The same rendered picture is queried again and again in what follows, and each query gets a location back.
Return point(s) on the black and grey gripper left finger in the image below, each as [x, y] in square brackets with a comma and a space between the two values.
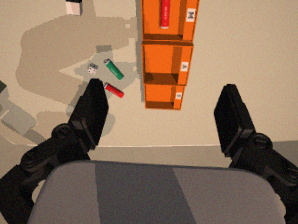
[68, 142]

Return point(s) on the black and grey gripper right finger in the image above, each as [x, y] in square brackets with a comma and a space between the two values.
[238, 137]

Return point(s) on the white die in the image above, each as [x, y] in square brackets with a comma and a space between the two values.
[93, 68]

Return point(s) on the red battery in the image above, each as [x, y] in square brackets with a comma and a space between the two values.
[113, 90]
[164, 14]

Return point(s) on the orange three-compartment tray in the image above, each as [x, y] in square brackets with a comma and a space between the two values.
[163, 64]

